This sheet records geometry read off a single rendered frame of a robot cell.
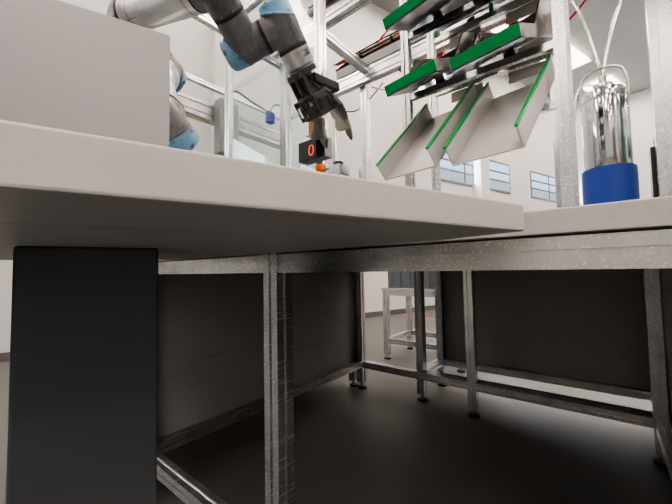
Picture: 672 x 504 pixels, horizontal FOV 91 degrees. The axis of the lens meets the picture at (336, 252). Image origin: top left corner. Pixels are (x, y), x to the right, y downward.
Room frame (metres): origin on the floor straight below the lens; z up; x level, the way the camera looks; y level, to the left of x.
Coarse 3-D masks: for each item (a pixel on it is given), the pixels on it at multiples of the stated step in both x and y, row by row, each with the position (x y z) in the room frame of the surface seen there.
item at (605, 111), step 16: (592, 96) 1.14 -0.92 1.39; (608, 96) 1.11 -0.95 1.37; (624, 96) 1.10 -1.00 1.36; (592, 112) 1.14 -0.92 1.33; (608, 112) 1.11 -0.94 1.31; (624, 112) 1.10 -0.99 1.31; (592, 128) 1.14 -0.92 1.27; (608, 128) 1.11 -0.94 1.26; (624, 128) 1.10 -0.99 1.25; (592, 144) 1.15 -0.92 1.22; (608, 144) 1.11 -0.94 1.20; (624, 144) 1.10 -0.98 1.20; (592, 160) 1.15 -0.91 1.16; (608, 160) 1.11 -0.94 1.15; (624, 160) 1.10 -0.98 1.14
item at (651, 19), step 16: (656, 0) 1.26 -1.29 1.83; (656, 16) 1.26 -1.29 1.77; (656, 32) 1.27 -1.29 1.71; (656, 48) 1.27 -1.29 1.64; (656, 64) 1.27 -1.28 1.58; (656, 80) 1.27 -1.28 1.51; (656, 96) 1.27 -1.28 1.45; (656, 112) 1.27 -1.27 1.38; (656, 128) 1.27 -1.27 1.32; (656, 144) 1.28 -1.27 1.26; (656, 160) 1.30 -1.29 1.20
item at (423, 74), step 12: (468, 36) 0.74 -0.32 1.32; (456, 48) 0.70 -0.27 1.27; (468, 48) 0.73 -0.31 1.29; (420, 60) 0.83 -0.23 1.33; (432, 60) 0.64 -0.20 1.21; (444, 60) 0.66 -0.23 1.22; (420, 72) 0.67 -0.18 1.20; (432, 72) 0.65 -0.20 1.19; (444, 72) 0.69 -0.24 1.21; (456, 72) 0.75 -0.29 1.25; (396, 84) 0.71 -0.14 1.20; (408, 84) 0.79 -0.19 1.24; (420, 84) 0.73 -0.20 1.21; (432, 84) 0.80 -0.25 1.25
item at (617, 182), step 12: (600, 168) 1.12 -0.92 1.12; (612, 168) 1.10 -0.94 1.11; (624, 168) 1.09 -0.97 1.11; (636, 168) 1.10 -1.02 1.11; (588, 180) 1.16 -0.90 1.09; (600, 180) 1.12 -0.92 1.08; (612, 180) 1.10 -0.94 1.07; (624, 180) 1.09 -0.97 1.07; (636, 180) 1.09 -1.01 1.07; (588, 192) 1.16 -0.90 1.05; (600, 192) 1.12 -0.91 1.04; (612, 192) 1.10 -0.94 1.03; (624, 192) 1.09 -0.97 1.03; (636, 192) 1.09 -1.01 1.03; (588, 204) 1.17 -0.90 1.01
